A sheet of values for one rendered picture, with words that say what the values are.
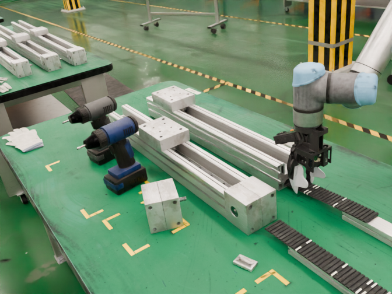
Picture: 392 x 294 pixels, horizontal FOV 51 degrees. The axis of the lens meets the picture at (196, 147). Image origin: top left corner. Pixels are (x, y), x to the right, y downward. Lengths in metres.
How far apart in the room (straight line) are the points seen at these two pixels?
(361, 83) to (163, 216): 0.58
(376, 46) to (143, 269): 0.80
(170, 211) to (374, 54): 0.66
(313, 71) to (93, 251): 0.71
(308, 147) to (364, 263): 0.31
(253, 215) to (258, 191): 0.06
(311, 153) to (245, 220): 0.24
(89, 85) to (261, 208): 1.94
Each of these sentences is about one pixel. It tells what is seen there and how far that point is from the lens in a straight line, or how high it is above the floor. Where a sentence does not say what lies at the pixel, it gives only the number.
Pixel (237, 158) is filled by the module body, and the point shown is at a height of 0.81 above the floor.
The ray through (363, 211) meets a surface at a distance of 1.11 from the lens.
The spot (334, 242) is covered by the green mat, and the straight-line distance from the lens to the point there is 1.06.
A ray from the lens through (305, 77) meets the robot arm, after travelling 1.02.
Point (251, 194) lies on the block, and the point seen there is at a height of 0.87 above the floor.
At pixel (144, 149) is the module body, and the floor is 0.81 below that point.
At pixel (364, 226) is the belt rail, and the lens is 1.10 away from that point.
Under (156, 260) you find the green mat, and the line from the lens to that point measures 1.04.
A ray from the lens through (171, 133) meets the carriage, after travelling 1.33.
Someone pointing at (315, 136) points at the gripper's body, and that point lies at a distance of 1.07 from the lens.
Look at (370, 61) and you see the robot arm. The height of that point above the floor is 1.13.
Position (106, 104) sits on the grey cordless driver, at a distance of 1.45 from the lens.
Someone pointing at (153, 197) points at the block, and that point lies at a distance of 1.09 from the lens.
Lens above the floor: 1.48
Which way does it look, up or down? 28 degrees down
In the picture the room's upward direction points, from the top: 8 degrees counter-clockwise
